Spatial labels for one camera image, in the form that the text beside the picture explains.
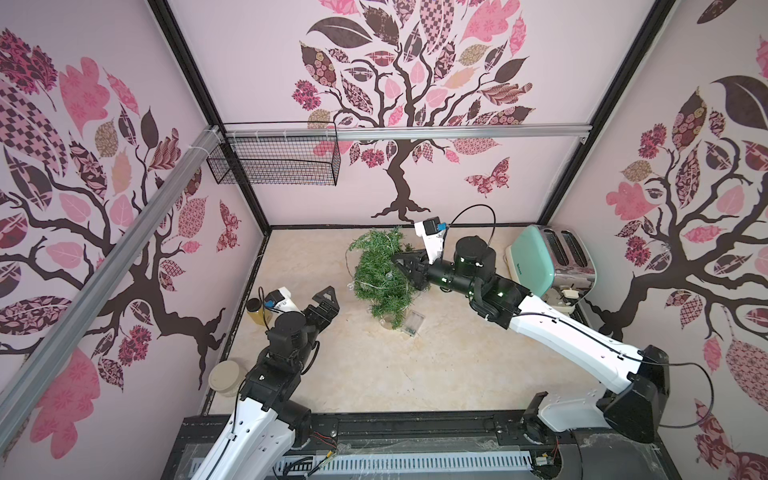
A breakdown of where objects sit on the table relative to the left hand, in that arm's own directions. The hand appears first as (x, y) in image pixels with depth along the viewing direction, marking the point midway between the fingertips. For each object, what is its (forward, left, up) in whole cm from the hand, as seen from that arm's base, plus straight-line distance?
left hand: (328, 303), depth 75 cm
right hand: (+3, -17, +15) cm, 23 cm away
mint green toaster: (+14, -64, -2) cm, 65 cm away
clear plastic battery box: (+4, -23, -20) cm, 30 cm away
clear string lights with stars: (+2, -10, +4) cm, 11 cm away
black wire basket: (+48, +20, +14) cm, 54 cm away
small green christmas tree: (+2, -13, +6) cm, 15 cm away
